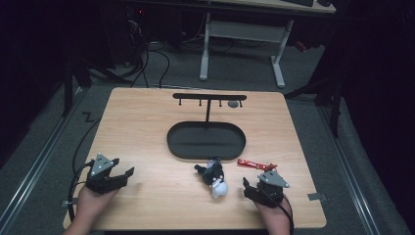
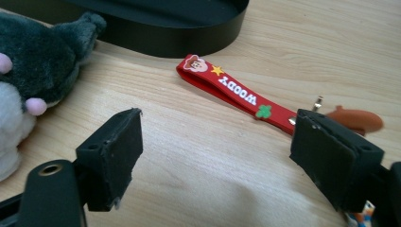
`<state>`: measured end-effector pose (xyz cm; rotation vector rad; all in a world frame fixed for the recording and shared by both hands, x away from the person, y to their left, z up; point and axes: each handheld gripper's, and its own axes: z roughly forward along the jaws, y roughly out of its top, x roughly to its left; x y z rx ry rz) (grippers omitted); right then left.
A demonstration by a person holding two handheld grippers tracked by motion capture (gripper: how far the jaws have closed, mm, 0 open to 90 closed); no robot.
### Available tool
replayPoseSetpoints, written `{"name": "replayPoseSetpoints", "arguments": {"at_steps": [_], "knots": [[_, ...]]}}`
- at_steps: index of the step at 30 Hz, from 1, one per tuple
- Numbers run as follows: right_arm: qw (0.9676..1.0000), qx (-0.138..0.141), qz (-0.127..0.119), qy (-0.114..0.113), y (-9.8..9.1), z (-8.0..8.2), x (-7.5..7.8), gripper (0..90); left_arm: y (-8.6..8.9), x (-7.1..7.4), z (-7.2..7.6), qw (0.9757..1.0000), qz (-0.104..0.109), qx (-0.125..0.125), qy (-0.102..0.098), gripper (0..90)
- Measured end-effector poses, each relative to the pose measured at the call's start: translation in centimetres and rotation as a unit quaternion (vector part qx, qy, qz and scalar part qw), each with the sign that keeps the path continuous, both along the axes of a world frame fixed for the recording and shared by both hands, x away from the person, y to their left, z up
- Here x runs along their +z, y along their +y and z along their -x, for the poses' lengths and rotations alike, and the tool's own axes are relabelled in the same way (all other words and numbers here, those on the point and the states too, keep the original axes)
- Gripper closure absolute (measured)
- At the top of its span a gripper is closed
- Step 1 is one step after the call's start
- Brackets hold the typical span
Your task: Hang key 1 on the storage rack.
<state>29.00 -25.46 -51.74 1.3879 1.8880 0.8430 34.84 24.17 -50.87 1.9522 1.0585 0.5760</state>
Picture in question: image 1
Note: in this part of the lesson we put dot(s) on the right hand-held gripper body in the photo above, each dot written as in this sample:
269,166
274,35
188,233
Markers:
271,186

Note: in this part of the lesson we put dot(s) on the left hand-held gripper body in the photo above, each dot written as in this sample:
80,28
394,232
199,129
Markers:
101,180

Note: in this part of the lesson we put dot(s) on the red candy bar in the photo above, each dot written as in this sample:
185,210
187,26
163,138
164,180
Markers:
253,164

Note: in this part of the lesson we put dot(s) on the black and white plush toy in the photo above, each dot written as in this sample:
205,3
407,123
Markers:
213,177

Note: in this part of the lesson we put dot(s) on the black hook rack with tray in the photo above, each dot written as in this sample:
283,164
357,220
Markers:
205,143

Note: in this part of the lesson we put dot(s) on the person's left hand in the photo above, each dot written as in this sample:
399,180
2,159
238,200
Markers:
93,199

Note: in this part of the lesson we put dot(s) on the person's right hand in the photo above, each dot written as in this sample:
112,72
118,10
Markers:
273,213

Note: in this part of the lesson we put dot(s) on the grey tape strip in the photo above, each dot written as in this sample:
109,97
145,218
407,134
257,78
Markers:
69,203
316,197

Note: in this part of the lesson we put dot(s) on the grey round table grommet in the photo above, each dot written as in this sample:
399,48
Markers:
233,104

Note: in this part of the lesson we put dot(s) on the black metal stand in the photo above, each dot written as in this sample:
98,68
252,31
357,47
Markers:
68,88
335,107

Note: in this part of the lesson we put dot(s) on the small red object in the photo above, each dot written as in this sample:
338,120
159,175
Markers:
300,46

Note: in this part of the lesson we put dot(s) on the black computer tower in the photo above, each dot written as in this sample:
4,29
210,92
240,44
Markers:
135,29

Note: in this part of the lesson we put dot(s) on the white-legged wooden desk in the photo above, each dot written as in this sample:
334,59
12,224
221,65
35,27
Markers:
244,31

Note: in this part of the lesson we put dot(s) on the black keyboard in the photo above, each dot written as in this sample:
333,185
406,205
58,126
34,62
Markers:
298,2

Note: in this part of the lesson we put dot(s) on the metal floor rail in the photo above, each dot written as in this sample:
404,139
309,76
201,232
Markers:
36,169
350,176

